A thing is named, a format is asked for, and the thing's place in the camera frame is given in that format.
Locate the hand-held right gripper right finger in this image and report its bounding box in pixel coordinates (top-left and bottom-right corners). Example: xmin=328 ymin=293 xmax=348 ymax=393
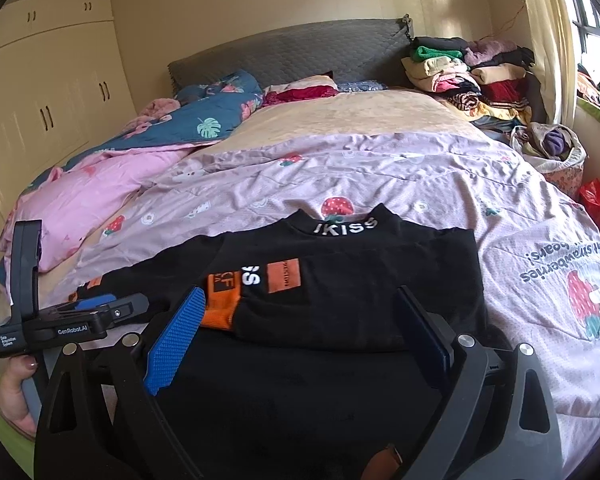
xmin=395 ymin=285 xmax=563 ymax=480

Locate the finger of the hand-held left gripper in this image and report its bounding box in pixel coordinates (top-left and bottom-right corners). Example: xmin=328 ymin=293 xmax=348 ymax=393
xmin=75 ymin=294 xmax=118 ymax=313
xmin=100 ymin=296 xmax=150 ymax=326

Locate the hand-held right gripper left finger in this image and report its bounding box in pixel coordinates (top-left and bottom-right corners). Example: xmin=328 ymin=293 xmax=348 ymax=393
xmin=34 ymin=285 xmax=208 ymax=480

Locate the black shirt with orange patches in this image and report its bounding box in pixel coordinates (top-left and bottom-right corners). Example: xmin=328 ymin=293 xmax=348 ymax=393
xmin=70 ymin=204 xmax=491 ymax=480

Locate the person's left forearm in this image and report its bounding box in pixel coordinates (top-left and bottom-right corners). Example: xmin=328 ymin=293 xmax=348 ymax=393
xmin=0 ymin=375 xmax=37 ymax=478

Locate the floral bag of clothes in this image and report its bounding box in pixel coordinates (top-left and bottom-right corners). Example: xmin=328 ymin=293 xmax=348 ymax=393
xmin=510 ymin=122 xmax=588 ymax=196

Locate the pile of folded clothes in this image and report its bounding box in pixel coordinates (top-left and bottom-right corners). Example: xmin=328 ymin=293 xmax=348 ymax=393
xmin=402 ymin=35 xmax=548 ymax=133

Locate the heap of colourful clothes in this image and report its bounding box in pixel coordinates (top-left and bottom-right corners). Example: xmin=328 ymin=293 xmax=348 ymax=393
xmin=575 ymin=62 xmax=600 ymax=136

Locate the person's left hand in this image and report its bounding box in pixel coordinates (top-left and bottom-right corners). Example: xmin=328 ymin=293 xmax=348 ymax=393
xmin=0 ymin=355 xmax=43 ymax=441

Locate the pink quilt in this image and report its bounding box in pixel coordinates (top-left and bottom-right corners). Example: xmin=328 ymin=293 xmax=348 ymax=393
xmin=0 ymin=142 xmax=206 ymax=273

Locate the pink strawberry print blanket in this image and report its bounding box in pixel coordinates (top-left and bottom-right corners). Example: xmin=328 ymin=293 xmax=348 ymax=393
xmin=55 ymin=130 xmax=600 ymax=480

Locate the cream wardrobe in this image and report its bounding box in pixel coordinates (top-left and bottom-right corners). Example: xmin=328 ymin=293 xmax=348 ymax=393
xmin=0 ymin=0 xmax=136 ymax=271

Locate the blue leaf print quilt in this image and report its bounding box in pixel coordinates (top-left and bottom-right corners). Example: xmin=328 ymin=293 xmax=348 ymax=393
xmin=30 ymin=70 xmax=263 ymax=196

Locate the red plastic bag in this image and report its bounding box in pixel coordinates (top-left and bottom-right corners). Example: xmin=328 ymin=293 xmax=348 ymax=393
xmin=577 ymin=178 xmax=600 ymax=226

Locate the yellow bed sheet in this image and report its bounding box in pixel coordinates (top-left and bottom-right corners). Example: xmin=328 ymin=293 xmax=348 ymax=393
xmin=215 ymin=87 xmax=486 ymax=148

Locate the blue patterned pillow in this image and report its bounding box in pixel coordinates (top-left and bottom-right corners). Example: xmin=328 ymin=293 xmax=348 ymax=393
xmin=337 ymin=80 xmax=386 ymax=93

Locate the red cloth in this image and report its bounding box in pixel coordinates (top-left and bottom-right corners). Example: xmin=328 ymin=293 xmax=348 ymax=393
xmin=262 ymin=75 xmax=338 ymax=107

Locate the grey quilted headboard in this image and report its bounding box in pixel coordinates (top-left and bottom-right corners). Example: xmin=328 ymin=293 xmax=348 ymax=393
xmin=167 ymin=17 xmax=416 ymax=98

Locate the cream curtain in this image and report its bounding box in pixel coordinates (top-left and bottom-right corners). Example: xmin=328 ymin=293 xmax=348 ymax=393
xmin=512 ymin=0 xmax=578 ymax=126

